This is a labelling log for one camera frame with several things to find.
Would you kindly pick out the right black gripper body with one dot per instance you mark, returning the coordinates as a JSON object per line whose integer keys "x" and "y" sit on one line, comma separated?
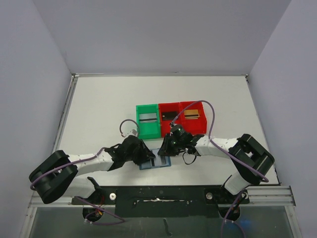
{"x": 167, "y": 145}

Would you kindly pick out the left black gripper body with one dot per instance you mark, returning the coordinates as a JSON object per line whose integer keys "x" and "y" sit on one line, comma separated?
{"x": 144, "y": 155}

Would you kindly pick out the white card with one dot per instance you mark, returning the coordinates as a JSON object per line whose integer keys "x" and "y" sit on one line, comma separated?
{"x": 162, "y": 161}

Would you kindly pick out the blue leather card holder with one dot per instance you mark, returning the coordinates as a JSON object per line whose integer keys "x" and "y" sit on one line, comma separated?
{"x": 150, "y": 164}

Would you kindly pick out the silver VIP card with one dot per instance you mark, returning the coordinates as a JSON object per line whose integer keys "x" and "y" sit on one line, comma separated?
{"x": 149, "y": 117}

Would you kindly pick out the green plastic bin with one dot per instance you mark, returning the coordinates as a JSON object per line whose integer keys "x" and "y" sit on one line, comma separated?
{"x": 150, "y": 130}

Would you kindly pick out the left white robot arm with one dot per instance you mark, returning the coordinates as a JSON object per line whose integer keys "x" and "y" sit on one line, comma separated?
{"x": 57, "y": 175}

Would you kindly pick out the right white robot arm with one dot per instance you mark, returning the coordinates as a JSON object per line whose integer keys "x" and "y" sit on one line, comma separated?
{"x": 251, "y": 160}

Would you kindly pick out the black card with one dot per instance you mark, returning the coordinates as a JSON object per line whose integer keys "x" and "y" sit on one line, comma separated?
{"x": 169, "y": 115}

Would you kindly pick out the gold card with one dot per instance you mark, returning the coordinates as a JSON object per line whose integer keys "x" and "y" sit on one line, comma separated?
{"x": 191, "y": 114}

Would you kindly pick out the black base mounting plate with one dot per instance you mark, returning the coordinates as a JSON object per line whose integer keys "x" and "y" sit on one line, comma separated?
{"x": 93, "y": 212}

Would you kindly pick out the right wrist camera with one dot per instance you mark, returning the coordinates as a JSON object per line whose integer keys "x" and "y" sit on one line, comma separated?
{"x": 178, "y": 131}

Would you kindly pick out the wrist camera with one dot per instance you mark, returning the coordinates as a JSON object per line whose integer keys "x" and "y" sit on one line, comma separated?
{"x": 132, "y": 132}
{"x": 178, "y": 131}

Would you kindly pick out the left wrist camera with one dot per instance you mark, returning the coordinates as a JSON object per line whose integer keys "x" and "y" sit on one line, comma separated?
{"x": 132, "y": 132}

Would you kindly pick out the aluminium frame rail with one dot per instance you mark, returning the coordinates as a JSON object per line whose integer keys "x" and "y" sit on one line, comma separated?
{"x": 263, "y": 195}

